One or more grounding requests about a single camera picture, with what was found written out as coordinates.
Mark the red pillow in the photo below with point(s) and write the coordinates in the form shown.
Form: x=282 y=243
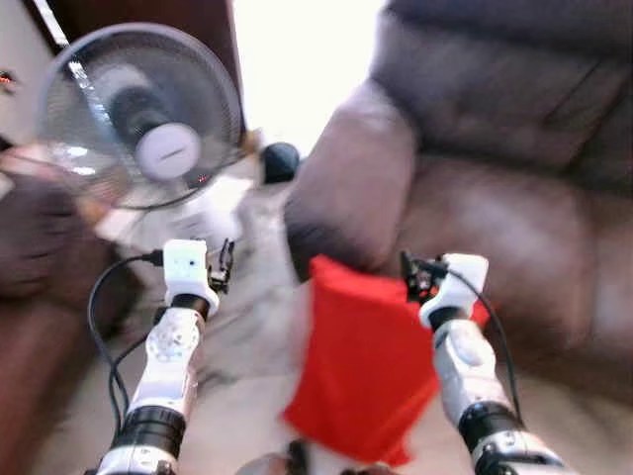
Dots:
x=356 y=366

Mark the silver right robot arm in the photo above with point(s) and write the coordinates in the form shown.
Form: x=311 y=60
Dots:
x=465 y=366

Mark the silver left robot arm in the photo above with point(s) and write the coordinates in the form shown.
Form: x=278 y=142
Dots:
x=168 y=356

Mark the dark brown fabric sofa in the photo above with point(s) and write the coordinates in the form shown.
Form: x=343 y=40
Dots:
x=495 y=218

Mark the black round object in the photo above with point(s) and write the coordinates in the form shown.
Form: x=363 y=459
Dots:
x=280 y=162

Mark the brown armchair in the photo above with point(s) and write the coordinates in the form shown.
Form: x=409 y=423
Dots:
x=40 y=247

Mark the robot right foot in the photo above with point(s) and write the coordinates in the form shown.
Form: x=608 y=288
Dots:
x=368 y=470

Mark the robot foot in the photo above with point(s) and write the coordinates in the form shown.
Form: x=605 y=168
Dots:
x=368 y=470
x=272 y=465

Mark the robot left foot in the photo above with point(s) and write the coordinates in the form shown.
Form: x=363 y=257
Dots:
x=272 y=465

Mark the dark wooden door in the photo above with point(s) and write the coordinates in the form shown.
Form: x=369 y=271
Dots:
x=148 y=15

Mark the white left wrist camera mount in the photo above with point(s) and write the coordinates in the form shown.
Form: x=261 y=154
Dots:
x=185 y=267

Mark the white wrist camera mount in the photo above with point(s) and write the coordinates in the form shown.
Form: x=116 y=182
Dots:
x=460 y=282
x=185 y=267

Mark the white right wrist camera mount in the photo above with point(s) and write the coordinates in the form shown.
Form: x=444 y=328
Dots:
x=460 y=282

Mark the white pedestal fan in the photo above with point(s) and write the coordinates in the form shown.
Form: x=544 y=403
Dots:
x=168 y=148

